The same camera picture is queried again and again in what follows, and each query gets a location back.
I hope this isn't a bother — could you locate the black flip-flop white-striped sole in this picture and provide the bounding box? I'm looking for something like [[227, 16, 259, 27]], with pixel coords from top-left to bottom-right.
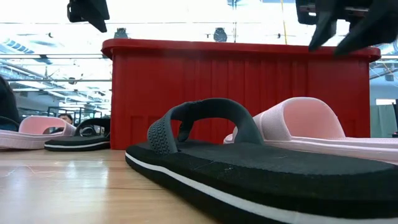
[[44, 117, 111, 152], [125, 98, 398, 224]]

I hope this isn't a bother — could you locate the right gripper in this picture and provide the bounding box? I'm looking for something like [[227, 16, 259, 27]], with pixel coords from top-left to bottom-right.
[[295, 0, 398, 57]]

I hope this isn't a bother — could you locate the grey fabric partition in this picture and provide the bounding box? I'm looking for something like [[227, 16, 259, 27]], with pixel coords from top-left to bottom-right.
[[369, 104, 397, 139]]

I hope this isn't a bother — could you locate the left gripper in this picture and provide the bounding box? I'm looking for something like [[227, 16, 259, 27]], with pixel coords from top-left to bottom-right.
[[67, 0, 110, 34]]

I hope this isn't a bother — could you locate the red plastic bin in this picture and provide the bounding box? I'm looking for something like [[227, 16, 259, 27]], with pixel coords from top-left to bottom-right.
[[101, 38, 382, 151]]

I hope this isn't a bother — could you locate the black hanging ceiling lamp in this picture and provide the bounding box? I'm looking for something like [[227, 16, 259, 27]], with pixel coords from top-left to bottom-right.
[[213, 27, 228, 43], [114, 27, 129, 40]]

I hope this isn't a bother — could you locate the pink slide sandal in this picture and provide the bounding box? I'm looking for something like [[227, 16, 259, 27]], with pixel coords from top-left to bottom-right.
[[223, 96, 398, 164], [0, 115, 78, 151]]

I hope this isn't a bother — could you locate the person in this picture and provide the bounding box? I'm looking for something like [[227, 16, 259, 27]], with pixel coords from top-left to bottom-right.
[[58, 113, 75, 126]]

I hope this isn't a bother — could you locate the black metal rack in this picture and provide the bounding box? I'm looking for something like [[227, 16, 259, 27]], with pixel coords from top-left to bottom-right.
[[48, 106, 111, 121]]

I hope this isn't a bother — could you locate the yellow cable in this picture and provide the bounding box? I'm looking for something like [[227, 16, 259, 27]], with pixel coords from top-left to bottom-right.
[[280, 0, 288, 45]]

